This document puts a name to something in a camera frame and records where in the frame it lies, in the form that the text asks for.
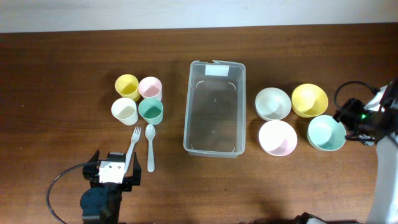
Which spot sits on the white plastic spoon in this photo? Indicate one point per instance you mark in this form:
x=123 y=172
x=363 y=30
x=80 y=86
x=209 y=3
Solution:
x=150 y=135

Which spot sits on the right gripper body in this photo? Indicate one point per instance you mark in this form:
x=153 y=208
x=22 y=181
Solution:
x=353 y=116

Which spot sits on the white plastic bowl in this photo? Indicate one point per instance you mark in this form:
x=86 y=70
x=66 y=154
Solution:
x=272 y=104

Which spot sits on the yellow plastic cup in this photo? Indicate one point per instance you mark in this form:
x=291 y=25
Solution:
x=127 y=86

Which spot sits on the pink plastic cup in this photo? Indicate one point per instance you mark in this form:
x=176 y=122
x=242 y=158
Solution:
x=150 y=87

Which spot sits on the yellow plastic bowl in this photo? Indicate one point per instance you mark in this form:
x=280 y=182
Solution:
x=309 y=100

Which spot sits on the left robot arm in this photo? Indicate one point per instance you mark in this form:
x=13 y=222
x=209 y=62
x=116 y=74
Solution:
x=101 y=203

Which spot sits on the green plastic cup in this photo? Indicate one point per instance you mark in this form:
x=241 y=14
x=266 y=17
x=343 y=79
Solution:
x=151 y=109

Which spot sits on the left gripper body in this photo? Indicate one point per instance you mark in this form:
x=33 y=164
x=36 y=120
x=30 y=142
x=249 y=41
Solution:
x=90 y=173

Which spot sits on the cream plastic cup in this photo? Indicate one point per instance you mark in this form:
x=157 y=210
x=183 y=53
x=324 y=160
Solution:
x=125 y=110

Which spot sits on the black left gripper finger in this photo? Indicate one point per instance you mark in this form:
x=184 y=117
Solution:
x=94 y=160
x=137 y=171

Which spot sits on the clear plastic container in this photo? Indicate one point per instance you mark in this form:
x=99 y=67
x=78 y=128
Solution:
x=215 y=118

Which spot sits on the pink plastic bowl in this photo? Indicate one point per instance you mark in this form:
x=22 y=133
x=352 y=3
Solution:
x=277 y=138

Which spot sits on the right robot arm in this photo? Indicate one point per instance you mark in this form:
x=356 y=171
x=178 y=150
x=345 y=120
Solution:
x=383 y=127

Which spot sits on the white plastic fork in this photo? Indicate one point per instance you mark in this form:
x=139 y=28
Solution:
x=134 y=139

